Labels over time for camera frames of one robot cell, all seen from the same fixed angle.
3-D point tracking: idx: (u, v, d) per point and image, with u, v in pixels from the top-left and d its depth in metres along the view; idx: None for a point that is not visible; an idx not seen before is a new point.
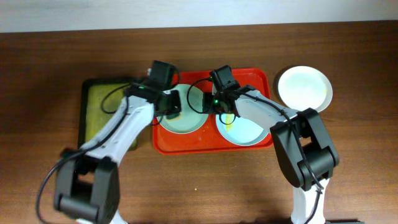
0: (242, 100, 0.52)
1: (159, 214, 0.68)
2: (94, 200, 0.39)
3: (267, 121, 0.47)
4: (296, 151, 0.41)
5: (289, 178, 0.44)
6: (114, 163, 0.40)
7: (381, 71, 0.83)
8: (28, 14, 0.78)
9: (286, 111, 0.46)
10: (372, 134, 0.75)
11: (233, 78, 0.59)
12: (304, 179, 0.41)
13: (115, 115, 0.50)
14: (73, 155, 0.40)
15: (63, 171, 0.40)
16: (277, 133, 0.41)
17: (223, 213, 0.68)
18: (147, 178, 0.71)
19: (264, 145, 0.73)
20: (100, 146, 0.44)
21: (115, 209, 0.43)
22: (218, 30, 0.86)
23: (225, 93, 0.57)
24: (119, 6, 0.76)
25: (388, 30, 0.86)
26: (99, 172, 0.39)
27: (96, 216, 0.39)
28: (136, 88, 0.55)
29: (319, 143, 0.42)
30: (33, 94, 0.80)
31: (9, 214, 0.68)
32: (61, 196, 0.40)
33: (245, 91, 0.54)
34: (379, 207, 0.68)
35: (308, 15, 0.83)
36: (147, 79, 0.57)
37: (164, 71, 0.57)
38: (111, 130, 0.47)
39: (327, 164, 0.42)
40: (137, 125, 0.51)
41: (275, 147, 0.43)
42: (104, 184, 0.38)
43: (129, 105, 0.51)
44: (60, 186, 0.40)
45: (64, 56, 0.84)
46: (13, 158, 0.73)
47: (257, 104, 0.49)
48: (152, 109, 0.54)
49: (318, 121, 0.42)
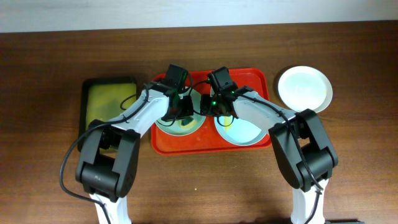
0: (238, 101, 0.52)
1: (160, 214, 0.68)
2: (117, 168, 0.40)
3: (266, 122, 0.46)
4: (295, 152, 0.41)
5: (288, 178, 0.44)
6: (137, 135, 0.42)
7: (381, 71, 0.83)
8: (28, 14, 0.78)
9: (284, 112, 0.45)
10: (371, 134, 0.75)
11: (231, 79, 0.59)
12: (303, 180, 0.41)
13: (136, 102, 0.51)
14: (101, 125, 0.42)
15: (88, 139, 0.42)
16: (276, 134, 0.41)
17: (223, 213, 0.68)
18: (146, 178, 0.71)
19: (264, 145, 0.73)
20: (124, 121, 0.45)
21: (130, 186, 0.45)
22: (218, 30, 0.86)
23: (223, 94, 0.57)
24: (119, 6, 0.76)
25: (388, 30, 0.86)
26: (122, 142, 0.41)
27: (115, 186, 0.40)
28: (154, 84, 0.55)
29: (318, 144, 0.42)
30: (34, 94, 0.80)
31: (10, 213, 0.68)
32: (84, 165, 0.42)
33: (243, 92, 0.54)
34: (379, 207, 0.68)
35: (308, 15, 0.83)
36: (164, 81, 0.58)
37: (179, 73, 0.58)
38: (134, 111, 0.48)
39: (326, 164, 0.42)
40: (153, 114, 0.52)
41: (273, 147, 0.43)
42: (127, 152, 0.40)
43: (150, 94, 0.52)
44: (85, 154, 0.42)
45: (64, 56, 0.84)
46: (13, 158, 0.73)
47: (255, 106, 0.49)
48: (168, 102, 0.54)
49: (316, 122, 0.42)
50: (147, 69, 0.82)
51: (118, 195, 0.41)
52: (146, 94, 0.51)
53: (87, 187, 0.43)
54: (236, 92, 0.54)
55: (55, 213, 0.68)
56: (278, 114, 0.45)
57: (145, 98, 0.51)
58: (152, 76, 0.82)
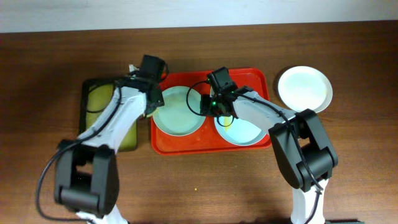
0: (238, 102, 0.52)
1: (160, 214, 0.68)
2: (95, 188, 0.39)
3: (265, 122, 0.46)
4: (295, 152, 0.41)
5: (288, 179, 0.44)
6: (111, 150, 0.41)
7: (381, 71, 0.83)
8: (29, 14, 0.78)
9: (284, 112, 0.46)
10: (371, 134, 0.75)
11: (231, 79, 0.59)
12: (304, 180, 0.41)
13: (109, 104, 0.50)
14: (71, 145, 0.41)
15: (60, 162, 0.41)
16: (275, 135, 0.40)
17: (223, 213, 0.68)
18: (146, 178, 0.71)
19: (264, 145, 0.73)
20: (96, 134, 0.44)
21: (115, 198, 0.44)
22: (218, 30, 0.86)
23: (223, 94, 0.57)
24: (119, 6, 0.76)
25: (388, 30, 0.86)
26: (97, 160, 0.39)
27: (97, 205, 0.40)
28: (127, 81, 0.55)
29: (319, 144, 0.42)
30: (34, 94, 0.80)
31: (9, 214, 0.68)
32: (61, 188, 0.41)
33: (243, 92, 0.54)
34: (379, 207, 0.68)
35: (308, 15, 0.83)
36: (138, 72, 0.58)
37: (154, 64, 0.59)
38: (106, 120, 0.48)
39: (326, 163, 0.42)
40: (130, 116, 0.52)
41: (273, 147, 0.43)
42: (102, 172, 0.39)
43: (123, 95, 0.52)
44: (60, 177, 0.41)
45: (64, 56, 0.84)
46: (13, 158, 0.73)
47: (256, 106, 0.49)
48: (143, 99, 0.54)
49: (316, 122, 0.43)
50: None
51: (101, 212, 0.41)
52: (119, 98, 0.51)
53: (70, 207, 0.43)
54: (236, 92, 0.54)
55: (55, 213, 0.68)
56: (278, 114, 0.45)
57: (119, 100, 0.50)
58: None
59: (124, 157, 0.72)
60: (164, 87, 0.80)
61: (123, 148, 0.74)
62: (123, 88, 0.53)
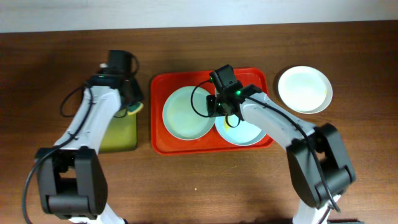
0: (247, 106, 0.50)
1: (160, 214, 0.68)
2: (83, 190, 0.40)
3: (280, 133, 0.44)
4: (313, 170, 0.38)
5: (304, 197, 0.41)
6: (91, 150, 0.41)
7: (380, 71, 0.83)
8: (29, 14, 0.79)
9: (300, 124, 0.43)
10: (371, 134, 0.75)
11: (234, 78, 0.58)
12: (321, 200, 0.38)
13: (82, 106, 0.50)
14: (50, 152, 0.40)
15: (42, 171, 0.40)
16: (294, 152, 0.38)
17: (223, 213, 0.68)
18: (146, 178, 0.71)
19: (264, 145, 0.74)
20: (73, 138, 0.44)
21: (105, 197, 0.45)
22: (218, 30, 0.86)
23: (227, 94, 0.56)
24: (120, 6, 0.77)
25: (388, 30, 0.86)
26: (79, 163, 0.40)
27: (89, 206, 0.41)
28: (96, 78, 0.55)
29: (337, 161, 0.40)
30: (34, 94, 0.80)
31: (9, 214, 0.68)
32: (48, 197, 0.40)
33: (250, 92, 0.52)
34: (379, 207, 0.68)
35: (308, 15, 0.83)
36: (108, 69, 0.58)
37: (122, 58, 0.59)
38: (80, 121, 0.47)
39: (345, 182, 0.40)
40: (105, 114, 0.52)
41: (290, 165, 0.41)
42: (87, 172, 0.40)
43: (94, 94, 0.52)
44: (45, 186, 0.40)
45: (65, 56, 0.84)
46: (13, 158, 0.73)
47: (267, 112, 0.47)
48: (116, 96, 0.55)
49: (337, 139, 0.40)
50: (147, 69, 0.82)
51: (94, 212, 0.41)
52: (89, 98, 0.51)
53: (60, 215, 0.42)
54: (243, 92, 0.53)
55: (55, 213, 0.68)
56: (295, 126, 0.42)
57: (91, 100, 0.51)
58: (152, 76, 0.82)
59: (124, 157, 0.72)
60: (163, 88, 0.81)
61: (124, 149, 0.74)
62: (92, 88, 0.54)
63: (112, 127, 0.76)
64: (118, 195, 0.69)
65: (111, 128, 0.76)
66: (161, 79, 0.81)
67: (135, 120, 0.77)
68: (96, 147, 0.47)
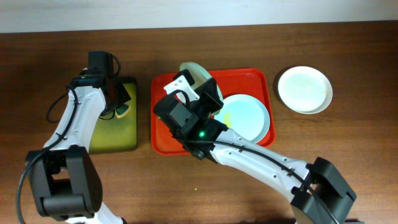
0: (221, 152, 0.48)
1: (159, 215, 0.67)
2: (76, 188, 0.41)
3: (272, 180, 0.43)
4: (323, 215, 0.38)
5: None
6: (81, 148, 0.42)
7: (380, 71, 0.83)
8: (30, 14, 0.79)
9: (288, 165, 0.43)
10: (371, 134, 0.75)
11: (189, 111, 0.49)
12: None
13: (66, 107, 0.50)
14: (40, 154, 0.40)
15: (34, 173, 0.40)
16: (302, 208, 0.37)
17: (223, 213, 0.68)
18: (146, 178, 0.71)
19: (265, 145, 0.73)
20: (62, 139, 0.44)
21: (99, 193, 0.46)
22: (219, 30, 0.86)
23: (188, 139, 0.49)
24: (120, 6, 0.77)
25: (387, 30, 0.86)
26: (70, 162, 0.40)
27: (84, 203, 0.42)
28: (78, 79, 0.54)
29: (341, 192, 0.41)
30: (33, 94, 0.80)
31: (8, 214, 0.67)
32: (43, 199, 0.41)
33: (217, 134, 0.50)
34: (379, 207, 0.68)
35: (308, 15, 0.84)
36: (89, 70, 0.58)
37: (102, 58, 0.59)
38: (66, 122, 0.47)
39: (348, 206, 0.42)
40: (92, 113, 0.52)
41: (297, 215, 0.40)
42: (79, 170, 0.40)
43: (78, 94, 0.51)
44: (38, 189, 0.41)
45: (64, 55, 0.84)
46: (13, 158, 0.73)
47: (246, 157, 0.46)
48: (102, 94, 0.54)
49: (333, 172, 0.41)
50: (147, 69, 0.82)
51: (90, 209, 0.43)
52: (74, 98, 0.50)
53: (57, 216, 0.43)
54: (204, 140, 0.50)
55: None
56: (289, 172, 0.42)
57: (75, 101, 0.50)
58: (152, 76, 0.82)
59: (124, 157, 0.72)
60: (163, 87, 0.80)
61: (124, 149, 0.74)
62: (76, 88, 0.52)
63: (112, 127, 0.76)
64: (117, 196, 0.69)
65: (111, 128, 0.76)
66: (161, 79, 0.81)
67: (135, 120, 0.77)
68: (85, 144, 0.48)
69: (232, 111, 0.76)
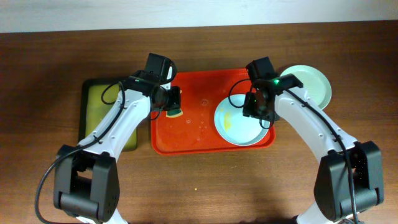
0: (286, 99, 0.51)
1: (159, 215, 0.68)
2: (94, 196, 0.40)
3: (317, 138, 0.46)
4: (342, 185, 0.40)
5: (321, 205, 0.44)
6: (112, 159, 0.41)
7: (380, 71, 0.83)
8: (30, 14, 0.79)
9: (341, 135, 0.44)
10: (371, 134, 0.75)
11: (272, 69, 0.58)
12: (342, 214, 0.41)
13: (112, 109, 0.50)
14: (72, 152, 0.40)
15: (61, 167, 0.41)
16: (330, 166, 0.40)
17: (223, 213, 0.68)
18: (147, 178, 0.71)
19: (264, 145, 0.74)
20: (97, 142, 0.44)
21: (115, 206, 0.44)
22: (218, 30, 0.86)
23: (262, 81, 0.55)
24: (120, 6, 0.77)
25: (388, 30, 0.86)
26: (97, 169, 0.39)
27: (97, 213, 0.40)
28: (132, 81, 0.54)
29: (370, 182, 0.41)
30: (35, 93, 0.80)
31: (10, 213, 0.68)
32: (61, 194, 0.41)
33: (286, 86, 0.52)
34: (379, 207, 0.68)
35: (308, 15, 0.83)
36: (143, 72, 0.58)
37: (160, 64, 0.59)
38: (107, 126, 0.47)
39: (369, 201, 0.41)
40: (133, 120, 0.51)
41: (319, 177, 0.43)
42: (102, 180, 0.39)
43: (126, 98, 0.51)
44: (60, 184, 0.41)
45: (65, 55, 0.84)
46: (13, 158, 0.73)
47: (306, 112, 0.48)
48: (148, 103, 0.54)
49: (377, 158, 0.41)
50: None
51: (99, 219, 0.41)
52: (121, 101, 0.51)
53: (69, 213, 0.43)
54: (284, 82, 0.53)
55: (56, 212, 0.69)
56: (335, 137, 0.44)
57: (122, 104, 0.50)
58: None
59: (124, 157, 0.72)
60: None
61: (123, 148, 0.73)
62: (126, 91, 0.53)
63: None
64: None
65: None
66: None
67: None
68: (117, 154, 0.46)
69: (232, 111, 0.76)
